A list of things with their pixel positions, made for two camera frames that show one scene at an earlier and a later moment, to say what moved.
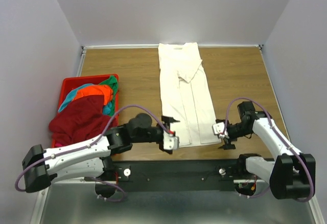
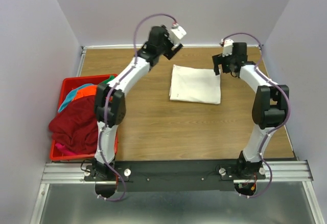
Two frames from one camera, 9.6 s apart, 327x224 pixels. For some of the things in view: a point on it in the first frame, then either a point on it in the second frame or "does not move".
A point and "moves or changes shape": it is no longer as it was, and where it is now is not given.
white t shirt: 185,95 moves or changes shape
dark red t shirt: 83,120 does not move
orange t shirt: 96,90 does not move
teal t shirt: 70,96 does not move
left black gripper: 167,121 → 170,53
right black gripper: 227,144 → 218,60
